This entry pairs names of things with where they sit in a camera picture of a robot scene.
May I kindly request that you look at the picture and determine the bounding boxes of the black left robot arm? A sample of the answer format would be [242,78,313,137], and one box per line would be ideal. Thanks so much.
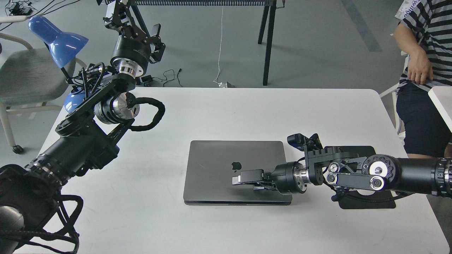
[1,0,165,254]

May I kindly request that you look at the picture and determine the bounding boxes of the person's bare hand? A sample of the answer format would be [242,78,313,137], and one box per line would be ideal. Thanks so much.
[408,49,434,85]

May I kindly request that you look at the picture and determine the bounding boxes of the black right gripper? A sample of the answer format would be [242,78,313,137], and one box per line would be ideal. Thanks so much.
[232,161,307,195]

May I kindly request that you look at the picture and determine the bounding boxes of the black cables on floor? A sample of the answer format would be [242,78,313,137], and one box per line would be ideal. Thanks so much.
[0,0,83,32]

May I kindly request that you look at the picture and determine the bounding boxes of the blue desk lamp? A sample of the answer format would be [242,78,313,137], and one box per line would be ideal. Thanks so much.
[28,16,89,113]

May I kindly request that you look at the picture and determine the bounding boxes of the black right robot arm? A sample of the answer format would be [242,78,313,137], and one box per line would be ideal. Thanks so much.
[232,133,451,201]

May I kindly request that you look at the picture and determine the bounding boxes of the black metal table frame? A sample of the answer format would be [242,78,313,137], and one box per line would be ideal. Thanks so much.
[122,0,286,86]

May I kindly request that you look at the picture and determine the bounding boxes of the grey laptop computer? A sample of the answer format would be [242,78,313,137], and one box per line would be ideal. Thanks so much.
[183,140,292,205]

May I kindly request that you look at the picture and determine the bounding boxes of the white hanging cable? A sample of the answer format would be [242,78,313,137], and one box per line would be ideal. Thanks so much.
[213,7,235,89]

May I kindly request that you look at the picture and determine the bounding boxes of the black mouse pad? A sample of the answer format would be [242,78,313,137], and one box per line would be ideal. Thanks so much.
[324,146,396,209]

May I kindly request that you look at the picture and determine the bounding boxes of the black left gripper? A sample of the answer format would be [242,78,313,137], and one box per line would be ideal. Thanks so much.
[103,0,165,77]

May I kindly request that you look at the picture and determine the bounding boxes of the person in striped shirt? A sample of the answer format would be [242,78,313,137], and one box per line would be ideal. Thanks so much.
[394,0,452,158]

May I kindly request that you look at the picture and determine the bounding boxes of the grey office chair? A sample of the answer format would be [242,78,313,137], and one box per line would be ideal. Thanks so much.
[0,16,86,154]

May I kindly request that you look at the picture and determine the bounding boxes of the black power adapter with cable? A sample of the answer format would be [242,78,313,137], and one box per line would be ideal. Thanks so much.
[140,68,184,88]

